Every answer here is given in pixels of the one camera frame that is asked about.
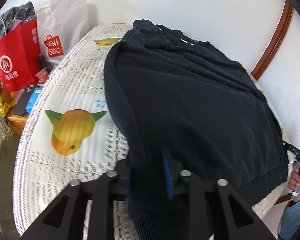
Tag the fruit print bed sheet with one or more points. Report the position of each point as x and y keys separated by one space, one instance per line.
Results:
x=69 y=133

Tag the blue tissue pack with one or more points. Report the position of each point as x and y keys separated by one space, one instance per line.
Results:
x=32 y=100

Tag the white Miniso paper bag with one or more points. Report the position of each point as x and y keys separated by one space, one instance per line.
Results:
x=61 y=24

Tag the wooden nightstand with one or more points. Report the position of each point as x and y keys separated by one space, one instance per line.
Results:
x=16 y=123

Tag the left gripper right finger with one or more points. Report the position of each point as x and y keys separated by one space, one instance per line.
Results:
x=176 y=185

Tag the small pink box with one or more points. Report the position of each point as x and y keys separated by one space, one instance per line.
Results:
x=42 y=75

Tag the person's right hand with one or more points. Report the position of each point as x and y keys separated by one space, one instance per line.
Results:
x=294 y=181

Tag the red paper shopping bag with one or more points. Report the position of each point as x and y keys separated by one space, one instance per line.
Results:
x=19 y=51

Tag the dark plaid clothes in bag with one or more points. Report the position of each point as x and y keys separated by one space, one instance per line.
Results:
x=16 y=16

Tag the brown wooden door frame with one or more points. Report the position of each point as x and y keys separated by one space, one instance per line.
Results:
x=275 y=41

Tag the black sweatshirt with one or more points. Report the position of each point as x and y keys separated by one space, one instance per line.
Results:
x=164 y=89

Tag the right forearm blue sleeve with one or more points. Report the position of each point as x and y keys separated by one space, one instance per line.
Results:
x=290 y=220

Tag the dark smartphone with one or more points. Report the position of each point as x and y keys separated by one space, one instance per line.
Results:
x=20 y=107

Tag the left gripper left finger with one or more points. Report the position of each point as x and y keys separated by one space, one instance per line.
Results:
x=123 y=169

